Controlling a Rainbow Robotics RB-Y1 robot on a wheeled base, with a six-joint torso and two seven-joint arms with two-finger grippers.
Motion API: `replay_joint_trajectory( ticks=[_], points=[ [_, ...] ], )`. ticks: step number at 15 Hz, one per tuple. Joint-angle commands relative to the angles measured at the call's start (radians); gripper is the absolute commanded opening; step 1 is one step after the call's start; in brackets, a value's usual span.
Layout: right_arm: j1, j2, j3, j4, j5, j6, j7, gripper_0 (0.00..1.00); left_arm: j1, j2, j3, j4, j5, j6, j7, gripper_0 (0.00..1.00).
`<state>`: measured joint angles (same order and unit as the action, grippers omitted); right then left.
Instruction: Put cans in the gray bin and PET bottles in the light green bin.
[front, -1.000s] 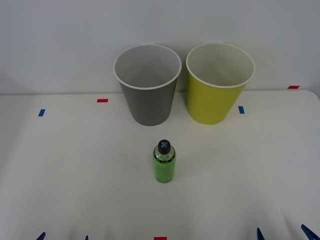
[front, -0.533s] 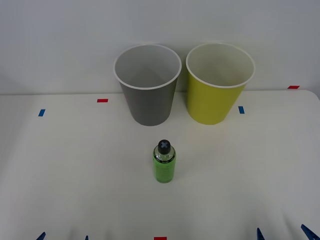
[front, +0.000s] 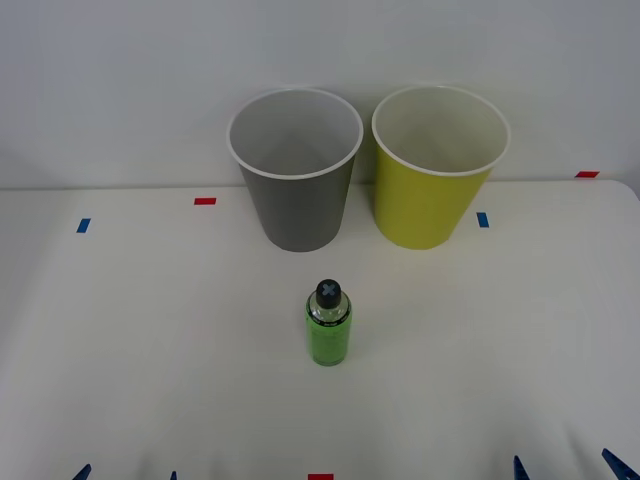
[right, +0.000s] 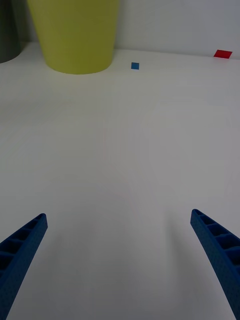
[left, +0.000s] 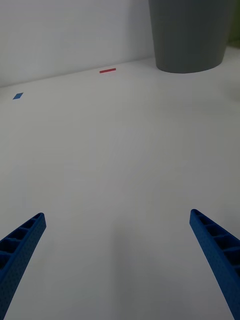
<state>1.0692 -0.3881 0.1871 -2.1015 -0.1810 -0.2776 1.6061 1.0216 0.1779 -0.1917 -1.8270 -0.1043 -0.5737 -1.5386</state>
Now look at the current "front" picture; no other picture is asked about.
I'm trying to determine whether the green bottle with black cap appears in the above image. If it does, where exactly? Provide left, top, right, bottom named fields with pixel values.
left=304, top=278, right=354, bottom=367

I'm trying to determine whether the yellow-green plastic waste bin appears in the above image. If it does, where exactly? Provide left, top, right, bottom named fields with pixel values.
left=370, top=84, right=512, bottom=251

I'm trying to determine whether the grey plastic waste bin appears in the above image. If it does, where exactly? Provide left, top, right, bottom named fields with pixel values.
left=225, top=87, right=365, bottom=254

